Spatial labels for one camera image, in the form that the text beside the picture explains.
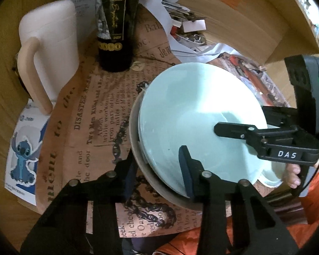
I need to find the dark brown plate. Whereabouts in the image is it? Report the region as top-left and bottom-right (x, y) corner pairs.
(129, 88), (203, 212)

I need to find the dark wine bottle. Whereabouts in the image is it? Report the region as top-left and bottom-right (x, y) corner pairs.
(95, 0), (143, 73)

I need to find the white plate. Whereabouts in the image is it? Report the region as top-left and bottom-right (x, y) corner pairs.
(256, 160), (288, 188)

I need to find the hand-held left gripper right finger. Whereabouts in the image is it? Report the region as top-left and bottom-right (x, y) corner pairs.
(178, 145), (300, 255)

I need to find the small bowl of trinkets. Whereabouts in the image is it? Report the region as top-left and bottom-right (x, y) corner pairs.
(172, 28), (207, 50)

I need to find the person's right hand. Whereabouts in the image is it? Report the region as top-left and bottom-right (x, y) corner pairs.
(285, 164), (302, 190)

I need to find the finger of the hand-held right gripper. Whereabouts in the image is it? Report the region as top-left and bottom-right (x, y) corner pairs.
(213, 122), (261, 150)
(261, 105), (300, 128)

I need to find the mint green plate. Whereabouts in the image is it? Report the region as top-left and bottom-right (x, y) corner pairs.
(137, 62), (269, 199)

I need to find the white paper sheet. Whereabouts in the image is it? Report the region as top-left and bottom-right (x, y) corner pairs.
(146, 0), (229, 65)

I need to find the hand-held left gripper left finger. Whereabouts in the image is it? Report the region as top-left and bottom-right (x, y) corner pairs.
(20, 151), (139, 255)

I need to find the blue cartoon sticker card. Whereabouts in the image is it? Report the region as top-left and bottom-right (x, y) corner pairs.
(4, 98), (54, 207)

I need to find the vintage print paper mat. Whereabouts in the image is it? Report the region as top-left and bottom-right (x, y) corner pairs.
(35, 5), (291, 239)

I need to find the small white box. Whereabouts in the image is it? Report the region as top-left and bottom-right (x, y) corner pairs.
(182, 19), (206, 32)

